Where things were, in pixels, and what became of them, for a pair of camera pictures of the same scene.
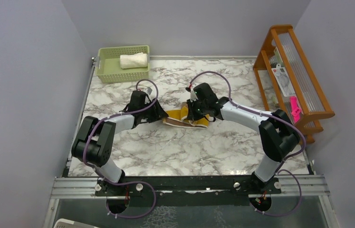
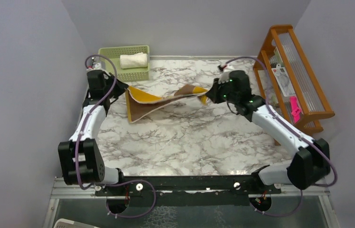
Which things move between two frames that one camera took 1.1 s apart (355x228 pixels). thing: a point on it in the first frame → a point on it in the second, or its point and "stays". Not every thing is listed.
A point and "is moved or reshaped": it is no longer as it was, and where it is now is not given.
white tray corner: (65, 223) stays
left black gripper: (159, 113) → (122, 88)
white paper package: (282, 78) stays
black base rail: (187, 191) stays
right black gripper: (191, 115) → (212, 93)
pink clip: (295, 111) stays
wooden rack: (288, 84) stays
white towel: (133, 61) stays
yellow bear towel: (179, 117) is moved or reshaped
